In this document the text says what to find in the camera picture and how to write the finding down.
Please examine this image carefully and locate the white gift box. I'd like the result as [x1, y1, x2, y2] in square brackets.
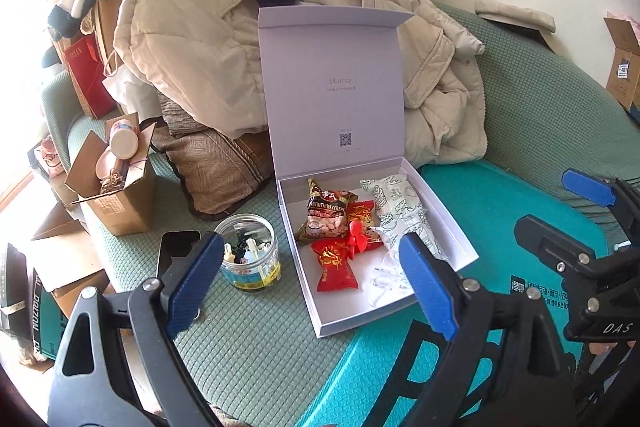
[258, 6, 480, 339]

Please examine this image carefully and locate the black teal printed box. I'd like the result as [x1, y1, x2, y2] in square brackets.
[0, 244, 66, 363]

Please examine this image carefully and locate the red gold candy packet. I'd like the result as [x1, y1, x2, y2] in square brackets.
[311, 237, 361, 293]

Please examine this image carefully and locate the pink patterned box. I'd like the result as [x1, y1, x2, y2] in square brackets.
[30, 134, 68, 178]

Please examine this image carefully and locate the pink lidded jar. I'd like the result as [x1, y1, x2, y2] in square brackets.
[111, 119, 141, 160]

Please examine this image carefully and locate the clear plastic holder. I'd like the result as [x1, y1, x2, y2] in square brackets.
[367, 257, 418, 308]

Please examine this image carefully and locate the clear plastic jar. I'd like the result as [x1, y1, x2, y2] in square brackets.
[220, 213, 282, 292]

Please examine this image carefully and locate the green sofa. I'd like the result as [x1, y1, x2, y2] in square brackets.
[40, 4, 640, 427]

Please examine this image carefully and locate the red paper bag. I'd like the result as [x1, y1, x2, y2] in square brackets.
[60, 34, 118, 120]

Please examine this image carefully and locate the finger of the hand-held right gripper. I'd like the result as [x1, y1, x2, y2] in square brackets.
[561, 168, 640, 258]
[514, 215, 640, 313]

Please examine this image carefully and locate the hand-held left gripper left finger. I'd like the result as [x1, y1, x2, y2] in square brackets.
[47, 232, 226, 427]

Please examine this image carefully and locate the brown striped cushion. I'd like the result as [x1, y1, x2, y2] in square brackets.
[150, 127, 275, 222]

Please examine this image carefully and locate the white bread packet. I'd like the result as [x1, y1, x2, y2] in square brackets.
[360, 174, 431, 220]
[375, 207, 448, 263]

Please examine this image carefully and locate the teal foam mat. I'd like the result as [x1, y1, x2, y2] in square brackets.
[295, 159, 626, 427]

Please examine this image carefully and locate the beige padded jacket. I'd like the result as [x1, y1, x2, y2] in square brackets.
[114, 0, 488, 165]

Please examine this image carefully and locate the open cardboard carton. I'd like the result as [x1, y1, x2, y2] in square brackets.
[30, 237, 111, 313]

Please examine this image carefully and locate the black smartphone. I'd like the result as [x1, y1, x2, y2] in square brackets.
[156, 230, 202, 280]

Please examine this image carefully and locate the grey brown fabric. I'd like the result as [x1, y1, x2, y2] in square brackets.
[157, 92, 221, 138]

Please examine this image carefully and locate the red candy packet with figure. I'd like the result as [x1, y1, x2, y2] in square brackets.
[347, 199, 377, 233]

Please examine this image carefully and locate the brown cereal snack packet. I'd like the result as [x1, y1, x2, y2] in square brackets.
[294, 178, 360, 249]

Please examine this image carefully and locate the blue printed cardboard box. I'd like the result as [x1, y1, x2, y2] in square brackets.
[604, 14, 640, 112]

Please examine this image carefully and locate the brown paper bag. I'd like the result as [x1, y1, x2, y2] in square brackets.
[80, 0, 132, 68]

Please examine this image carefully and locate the pink round lid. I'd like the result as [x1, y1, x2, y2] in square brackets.
[96, 149, 121, 180]

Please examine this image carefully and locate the small open cardboard box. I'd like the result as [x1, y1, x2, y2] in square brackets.
[65, 112, 160, 237]

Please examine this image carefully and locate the small red candy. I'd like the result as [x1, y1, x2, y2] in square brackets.
[345, 222, 383, 258]

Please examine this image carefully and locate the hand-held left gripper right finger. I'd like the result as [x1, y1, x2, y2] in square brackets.
[365, 232, 576, 427]

